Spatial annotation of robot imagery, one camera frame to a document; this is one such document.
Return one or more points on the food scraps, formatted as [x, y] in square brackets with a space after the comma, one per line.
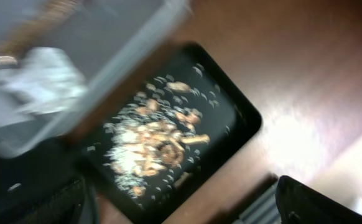
[174, 122]

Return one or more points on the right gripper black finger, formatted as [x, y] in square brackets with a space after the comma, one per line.
[299, 204]

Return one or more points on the white tissue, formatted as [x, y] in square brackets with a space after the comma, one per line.
[46, 82]

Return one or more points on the black rectangular tray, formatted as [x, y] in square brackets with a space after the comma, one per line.
[246, 126]

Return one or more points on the clear plastic bin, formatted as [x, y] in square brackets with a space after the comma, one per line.
[105, 40]

